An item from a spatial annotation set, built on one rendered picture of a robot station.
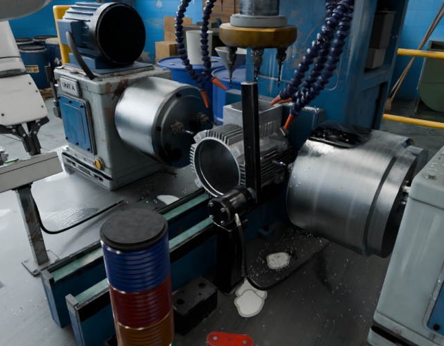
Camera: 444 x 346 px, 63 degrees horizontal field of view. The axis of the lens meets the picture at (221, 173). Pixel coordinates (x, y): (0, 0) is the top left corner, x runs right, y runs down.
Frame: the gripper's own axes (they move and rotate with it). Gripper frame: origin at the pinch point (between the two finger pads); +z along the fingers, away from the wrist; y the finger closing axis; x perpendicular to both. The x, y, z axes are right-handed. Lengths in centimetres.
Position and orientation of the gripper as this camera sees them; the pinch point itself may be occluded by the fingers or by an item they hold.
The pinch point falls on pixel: (31, 145)
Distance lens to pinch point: 92.3
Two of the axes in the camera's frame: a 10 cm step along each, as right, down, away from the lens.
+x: -7.0, 0.3, 7.1
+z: 2.5, 9.4, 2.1
